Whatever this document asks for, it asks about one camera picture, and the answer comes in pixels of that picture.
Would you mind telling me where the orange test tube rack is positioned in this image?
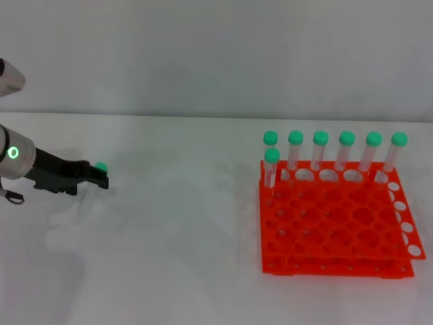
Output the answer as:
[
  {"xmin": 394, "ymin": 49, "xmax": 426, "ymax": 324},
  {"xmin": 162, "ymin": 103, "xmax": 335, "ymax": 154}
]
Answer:
[{"xmin": 259, "ymin": 159, "xmax": 426, "ymax": 280}]

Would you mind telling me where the clear green-capped test tube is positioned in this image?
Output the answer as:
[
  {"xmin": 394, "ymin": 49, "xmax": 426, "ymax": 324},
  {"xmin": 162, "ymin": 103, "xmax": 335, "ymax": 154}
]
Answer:
[
  {"xmin": 287, "ymin": 129, "xmax": 304, "ymax": 171},
  {"xmin": 334, "ymin": 130, "xmax": 356, "ymax": 172},
  {"xmin": 81, "ymin": 161, "xmax": 108, "ymax": 214},
  {"xmin": 375, "ymin": 132, "xmax": 409, "ymax": 183},
  {"xmin": 264, "ymin": 148, "xmax": 281, "ymax": 190},
  {"xmin": 263, "ymin": 130, "xmax": 279, "ymax": 152},
  {"xmin": 358, "ymin": 131, "xmax": 383, "ymax": 173},
  {"xmin": 311, "ymin": 130, "xmax": 329, "ymax": 171}
]

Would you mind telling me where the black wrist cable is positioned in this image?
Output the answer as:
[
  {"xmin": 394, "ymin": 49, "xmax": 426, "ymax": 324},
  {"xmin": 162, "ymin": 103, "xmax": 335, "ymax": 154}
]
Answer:
[{"xmin": 0, "ymin": 182, "xmax": 25, "ymax": 205}]

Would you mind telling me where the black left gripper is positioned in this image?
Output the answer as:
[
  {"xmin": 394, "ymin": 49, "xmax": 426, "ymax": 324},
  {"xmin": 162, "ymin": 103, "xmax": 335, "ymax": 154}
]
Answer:
[{"xmin": 23, "ymin": 146, "xmax": 110, "ymax": 196}]

